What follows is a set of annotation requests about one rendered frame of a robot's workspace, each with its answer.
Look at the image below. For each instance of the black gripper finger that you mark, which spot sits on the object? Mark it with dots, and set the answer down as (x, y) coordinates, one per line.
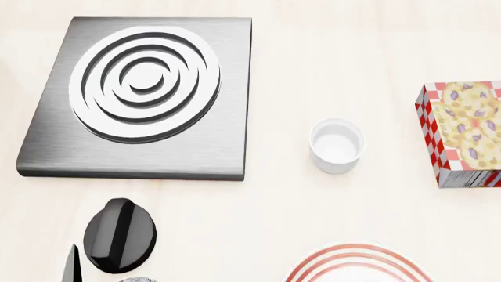
(73, 267)

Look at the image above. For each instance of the grey brushed metal stove plate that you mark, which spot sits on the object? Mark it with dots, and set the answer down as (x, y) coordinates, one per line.
(227, 141)

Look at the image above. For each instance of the white plate with red rings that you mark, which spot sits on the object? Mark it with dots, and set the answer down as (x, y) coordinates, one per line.
(352, 264)

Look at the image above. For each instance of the white ceramic ramekin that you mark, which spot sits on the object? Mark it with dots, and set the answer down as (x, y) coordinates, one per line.
(336, 147)

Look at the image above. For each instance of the black glossy stove knob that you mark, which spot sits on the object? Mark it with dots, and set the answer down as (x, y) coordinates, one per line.
(117, 235)

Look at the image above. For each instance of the silver grey round object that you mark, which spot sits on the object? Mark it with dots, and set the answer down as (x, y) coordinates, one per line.
(135, 279)

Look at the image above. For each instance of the red checkered cookie box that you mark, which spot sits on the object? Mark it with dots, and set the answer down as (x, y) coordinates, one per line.
(469, 123)

